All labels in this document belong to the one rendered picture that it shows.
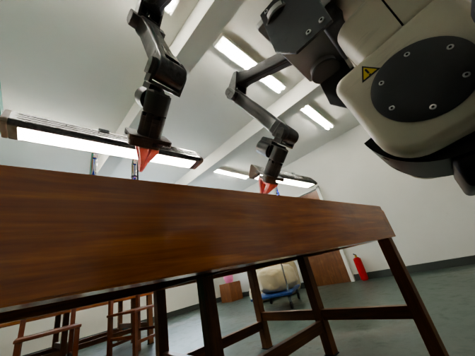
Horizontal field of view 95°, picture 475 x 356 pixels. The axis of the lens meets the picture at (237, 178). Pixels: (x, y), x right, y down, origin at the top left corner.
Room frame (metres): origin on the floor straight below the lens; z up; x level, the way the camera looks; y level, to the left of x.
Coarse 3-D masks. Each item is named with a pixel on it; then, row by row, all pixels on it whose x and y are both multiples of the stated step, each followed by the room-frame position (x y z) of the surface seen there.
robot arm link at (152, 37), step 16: (128, 16) 0.41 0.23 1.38; (144, 16) 0.40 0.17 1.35; (144, 32) 0.39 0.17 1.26; (160, 32) 0.45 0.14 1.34; (144, 48) 0.40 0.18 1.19; (160, 48) 0.34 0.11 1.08; (160, 64) 0.32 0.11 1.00; (176, 64) 0.34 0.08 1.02; (160, 80) 0.35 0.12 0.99; (176, 80) 0.36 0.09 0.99
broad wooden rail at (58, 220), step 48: (0, 192) 0.25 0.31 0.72; (48, 192) 0.28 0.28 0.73; (96, 192) 0.32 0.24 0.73; (144, 192) 0.38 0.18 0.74; (192, 192) 0.45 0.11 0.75; (240, 192) 0.56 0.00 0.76; (0, 240) 0.25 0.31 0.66; (48, 240) 0.29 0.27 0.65; (96, 240) 0.33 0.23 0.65; (144, 240) 0.38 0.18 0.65; (192, 240) 0.44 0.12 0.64; (240, 240) 0.53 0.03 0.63; (288, 240) 0.66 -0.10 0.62; (336, 240) 0.86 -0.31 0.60; (0, 288) 0.26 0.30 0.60; (48, 288) 0.29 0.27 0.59; (96, 288) 0.33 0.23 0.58
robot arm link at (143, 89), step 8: (152, 56) 0.31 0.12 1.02; (152, 64) 0.32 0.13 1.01; (152, 72) 0.33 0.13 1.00; (144, 80) 0.35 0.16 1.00; (152, 80) 0.34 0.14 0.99; (144, 88) 0.39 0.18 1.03; (152, 88) 0.39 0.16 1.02; (160, 88) 0.39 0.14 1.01; (168, 88) 0.37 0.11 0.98; (136, 96) 0.41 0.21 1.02; (144, 96) 0.39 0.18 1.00
